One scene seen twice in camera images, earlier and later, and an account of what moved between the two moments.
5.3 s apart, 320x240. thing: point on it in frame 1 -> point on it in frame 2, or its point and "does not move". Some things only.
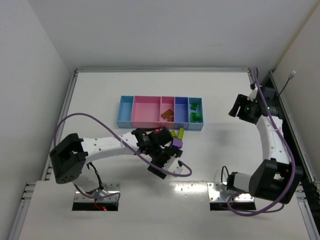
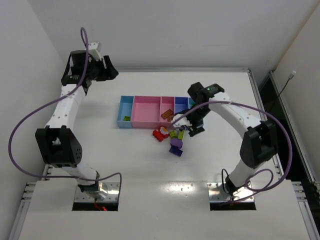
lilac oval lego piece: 177,142 does not move
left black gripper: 169,152 -> 105,69
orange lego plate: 170,118 does not move
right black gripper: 240,106 -> 195,126
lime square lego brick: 173,133 does not move
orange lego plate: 165,114 does not move
